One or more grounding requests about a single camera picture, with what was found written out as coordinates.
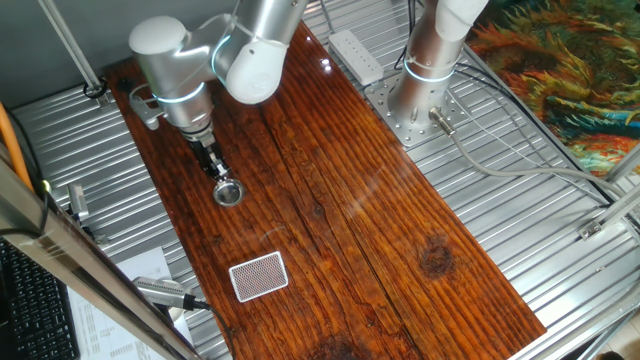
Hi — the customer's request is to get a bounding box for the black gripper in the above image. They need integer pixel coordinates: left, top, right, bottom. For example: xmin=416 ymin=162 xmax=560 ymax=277
xmin=188 ymin=137 xmax=232 ymax=184

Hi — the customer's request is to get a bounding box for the small round steel plate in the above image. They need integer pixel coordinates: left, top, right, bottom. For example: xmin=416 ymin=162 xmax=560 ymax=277
xmin=212 ymin=178 xmax=246 ymax=208

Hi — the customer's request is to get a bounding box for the printed paper sheet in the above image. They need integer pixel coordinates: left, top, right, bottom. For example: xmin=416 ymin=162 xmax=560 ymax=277
xmin=67 ymin=245 xmax=194 ymax=360

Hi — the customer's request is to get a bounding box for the wood grain table board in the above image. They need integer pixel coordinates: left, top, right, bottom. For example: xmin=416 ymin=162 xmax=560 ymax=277
xmin=104 ymin=19 xmax=547 ymax=360

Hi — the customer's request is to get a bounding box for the white power strip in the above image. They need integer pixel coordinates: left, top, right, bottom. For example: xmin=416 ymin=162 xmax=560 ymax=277
xmin=328 ymin=28 xmax=385 ymax=86

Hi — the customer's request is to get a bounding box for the orange tube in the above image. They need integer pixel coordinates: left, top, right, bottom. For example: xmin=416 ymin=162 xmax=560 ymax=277
xmin=0 ymin=101 xmax=34 ymax=194

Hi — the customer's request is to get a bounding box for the black keyboard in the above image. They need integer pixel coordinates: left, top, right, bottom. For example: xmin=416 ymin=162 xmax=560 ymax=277
xmin=0 ymin=237 xmax=81 ymax=360

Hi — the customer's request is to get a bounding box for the colourful painted cloth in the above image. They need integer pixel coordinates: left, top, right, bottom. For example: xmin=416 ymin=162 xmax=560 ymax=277
xmin=464 ymin=0 xmax=640 ymax=176

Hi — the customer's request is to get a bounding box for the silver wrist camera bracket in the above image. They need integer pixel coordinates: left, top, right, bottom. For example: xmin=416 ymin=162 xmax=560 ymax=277
xmin=128 ymin=83 xmax=167 ymax=131

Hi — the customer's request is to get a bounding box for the silver camera with cable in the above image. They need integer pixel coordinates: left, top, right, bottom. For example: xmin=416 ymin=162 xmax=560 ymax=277
xmin=132 ymin=276 xmax=211 ymax=311

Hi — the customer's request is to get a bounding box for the silver camera on bracket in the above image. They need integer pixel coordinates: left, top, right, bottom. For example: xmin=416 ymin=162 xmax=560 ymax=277
xmin=67 ymin=182 xmax=109 ymax=245

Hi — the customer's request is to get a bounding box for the black cable tie loop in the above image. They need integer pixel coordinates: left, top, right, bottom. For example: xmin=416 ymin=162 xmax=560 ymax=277
xmin=82 ymin=77 xmax=109 ymax=100

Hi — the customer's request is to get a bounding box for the black camera cable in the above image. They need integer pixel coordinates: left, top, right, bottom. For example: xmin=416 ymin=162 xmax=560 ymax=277
xmin=192 ymin=298 xmax=237 ymax=360

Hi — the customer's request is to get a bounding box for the large steel frame beam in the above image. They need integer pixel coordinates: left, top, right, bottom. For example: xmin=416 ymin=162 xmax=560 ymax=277
xmin=0 ymin=144 xmax=201 ymax=360

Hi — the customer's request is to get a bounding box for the thin black cable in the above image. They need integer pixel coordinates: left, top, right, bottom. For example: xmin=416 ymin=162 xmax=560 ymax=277
xmin=0 ymin=112 xmax=51 ymax=237

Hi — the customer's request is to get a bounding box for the white power cord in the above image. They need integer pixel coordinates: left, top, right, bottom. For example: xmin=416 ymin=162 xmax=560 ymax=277
xmin=318 ymin=0 xmax=336 ymax=35

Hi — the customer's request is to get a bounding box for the aluminium frame post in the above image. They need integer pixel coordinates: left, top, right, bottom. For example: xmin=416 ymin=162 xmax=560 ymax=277
xmin=578 ymin=187 xmax=640 ymax=240
xmin=602 ymin=144 xmax=640 ymax=184
xmin=37 ymin=0 xmax=114 ymax=109
xmin=574 ymin=309 xmax=640 ymax=360

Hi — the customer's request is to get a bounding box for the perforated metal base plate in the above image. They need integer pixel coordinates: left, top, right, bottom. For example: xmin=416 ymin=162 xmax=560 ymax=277
xmin=363 ymin=74 xmax=474 ymax=149

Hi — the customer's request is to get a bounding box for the thick grey robot cable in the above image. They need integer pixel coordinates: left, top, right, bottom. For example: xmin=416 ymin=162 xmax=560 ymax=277
xmin=428 ymin=106 xmax=640 ymax=204

